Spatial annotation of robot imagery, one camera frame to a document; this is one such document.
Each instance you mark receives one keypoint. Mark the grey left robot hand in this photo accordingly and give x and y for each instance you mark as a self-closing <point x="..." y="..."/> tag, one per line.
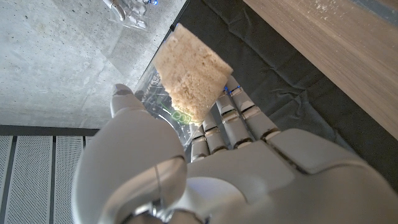
<point x="248" y="180"/>

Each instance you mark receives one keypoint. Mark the grey tape outline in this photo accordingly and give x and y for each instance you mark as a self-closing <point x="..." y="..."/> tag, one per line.
<point x="382" y="6"/>

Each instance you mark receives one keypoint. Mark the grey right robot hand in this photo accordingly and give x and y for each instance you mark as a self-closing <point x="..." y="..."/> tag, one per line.
<point x="136" y="9"/>

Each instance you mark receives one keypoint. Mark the black backdrop curtain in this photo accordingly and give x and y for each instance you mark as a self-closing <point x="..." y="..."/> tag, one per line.
<point x="280" y="81"/>

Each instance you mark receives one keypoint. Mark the black backdrop stand pole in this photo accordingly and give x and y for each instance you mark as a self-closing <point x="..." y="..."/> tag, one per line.
<point x="178" y="15"/>

